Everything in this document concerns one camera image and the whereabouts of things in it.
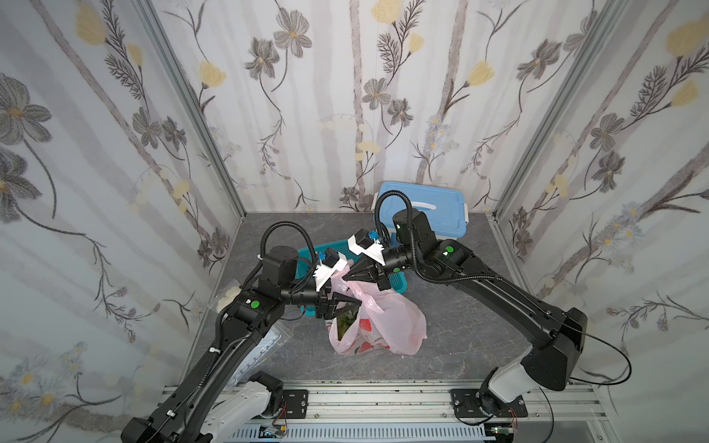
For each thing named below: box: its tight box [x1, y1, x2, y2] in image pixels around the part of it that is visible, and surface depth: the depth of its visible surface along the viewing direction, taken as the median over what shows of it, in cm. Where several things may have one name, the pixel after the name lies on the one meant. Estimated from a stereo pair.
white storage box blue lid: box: [378, 181, 469, 240], surface depth 100 cm
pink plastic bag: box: [325, 261, 428, 357], surface depth 68 cm
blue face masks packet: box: [226, 324, 295, 389], surface depth 85 cm
